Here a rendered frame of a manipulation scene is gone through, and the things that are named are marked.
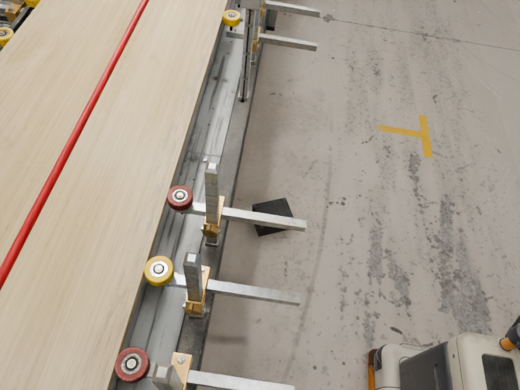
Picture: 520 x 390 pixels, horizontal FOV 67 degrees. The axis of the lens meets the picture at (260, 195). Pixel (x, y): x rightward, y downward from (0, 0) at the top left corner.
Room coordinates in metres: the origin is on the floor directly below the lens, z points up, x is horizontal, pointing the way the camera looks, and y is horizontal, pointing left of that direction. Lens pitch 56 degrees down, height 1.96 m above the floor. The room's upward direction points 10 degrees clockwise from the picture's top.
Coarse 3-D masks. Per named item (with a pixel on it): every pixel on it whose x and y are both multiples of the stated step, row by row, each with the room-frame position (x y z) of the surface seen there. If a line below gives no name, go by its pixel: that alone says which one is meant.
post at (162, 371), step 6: (156, 366) 0.12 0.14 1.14; (162, 366) 0.12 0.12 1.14; (168, 366) 0.12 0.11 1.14; (156, 372) 0.10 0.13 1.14; (162, 372) 0.11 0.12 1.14; (168, 372) 0.11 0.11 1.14; (174, 372) 0.12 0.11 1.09; (156, 378) 0.09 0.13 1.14; (162, 378) 0.10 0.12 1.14; (168, 378) 0.10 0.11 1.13; (174, 378) 0.11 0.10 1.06; (156, 384) 0.09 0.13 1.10; (162, 384) 0.09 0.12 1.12; (168, 384) 0.09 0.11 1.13; (174, 384) 0.10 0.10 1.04; (180, 384) 0.12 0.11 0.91
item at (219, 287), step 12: (180, 276) 0.40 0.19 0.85; (216, 288) 0.39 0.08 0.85; (228, 288) 0.40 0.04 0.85; (240, 288) 0.40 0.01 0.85; (252, 288) 0.41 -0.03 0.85; (264, 288) 0.42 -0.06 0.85; (264, 300) 0.39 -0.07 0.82; (276, 300) 0.39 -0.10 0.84; (288, 300) 0.39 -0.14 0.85; (300, 300) 0.40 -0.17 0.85
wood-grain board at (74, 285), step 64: (64, 0) 1.53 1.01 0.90; (128, 0) 1.62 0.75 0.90; (192, 0) 1.71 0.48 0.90; (0, 64) 1.07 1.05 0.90; (64, 64) 1.13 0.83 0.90; (128, 64) 1.20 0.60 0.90; (192, 64) 1.27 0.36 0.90; (0, 128) 0.78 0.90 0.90; (64, 128) 0.82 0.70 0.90; (128, 128) 0.88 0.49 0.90; (0, 192) 0.54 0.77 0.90; (64, 192) 0.58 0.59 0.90; (128, 192) 0.62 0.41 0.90; (0, 256) 0.35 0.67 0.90; (64, 256) 0.38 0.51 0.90; (128, 256) 0.42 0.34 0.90; (0, 320) 0.19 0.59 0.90; (64, 320) 0.21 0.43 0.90; (128, 320) 0.24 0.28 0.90; (0, 384) 0.05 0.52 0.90; (64, 384) 0.08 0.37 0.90
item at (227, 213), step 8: (192, 208) 0.63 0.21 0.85; (200, 208) 0.64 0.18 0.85; (224, 208) 0.66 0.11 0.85; (232, 208) 0.66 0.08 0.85; (224, 216) 0.63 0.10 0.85; (232, 216) 0.63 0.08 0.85; (240, 216) 0.64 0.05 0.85; (248, 216) 0.64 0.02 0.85; (256, 216) 0.65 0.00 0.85; (264, 216) 0.65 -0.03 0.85; (272, 216) 0.66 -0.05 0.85; (280, 216) 0.67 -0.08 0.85; (264, 224) 0.64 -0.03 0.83; (272, 224) 0.64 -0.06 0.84; (280, 224) 0.64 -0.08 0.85; (288, 224) 0.64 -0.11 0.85; (296, 224) 0.64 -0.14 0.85; (304, 224) 0.65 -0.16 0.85
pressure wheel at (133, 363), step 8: (128, 352) 0.17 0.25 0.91; (136, 352) 0.17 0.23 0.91; (144, 352) 0.17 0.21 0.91; (120, 360) 0.15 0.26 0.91; (128, 360) 0.15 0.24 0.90; (136, 360) 0.15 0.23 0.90; (144, 360) 0.16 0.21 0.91; (120, 368) 0.13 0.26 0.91; (128, 368) 0.13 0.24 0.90; (136, 368) 0.13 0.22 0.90; (144, 368) 0.14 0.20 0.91; (120, 376) 0.11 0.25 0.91; (128, 376) 0.11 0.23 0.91; (136, 376) 0.12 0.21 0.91; (144, 376) 0.12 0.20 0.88
